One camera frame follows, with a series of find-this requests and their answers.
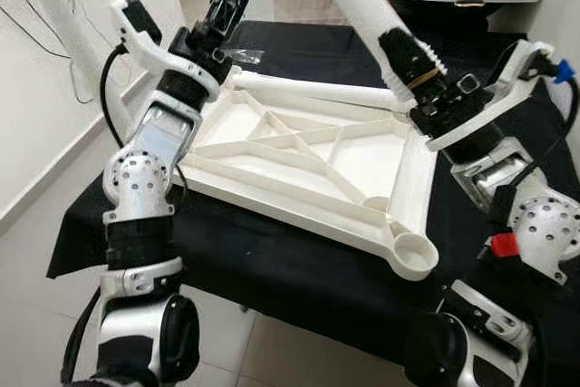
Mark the white plastic table top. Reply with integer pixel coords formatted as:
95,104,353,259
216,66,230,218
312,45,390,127
178,65,440,281

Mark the clear plastic bag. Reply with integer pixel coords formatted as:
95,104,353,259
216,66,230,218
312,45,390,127
220,45,266,66

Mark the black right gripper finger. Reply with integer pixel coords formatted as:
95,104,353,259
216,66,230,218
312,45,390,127
374,28,447,109

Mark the yellow rubber band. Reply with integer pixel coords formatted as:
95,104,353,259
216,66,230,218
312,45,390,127
404,64,442,91

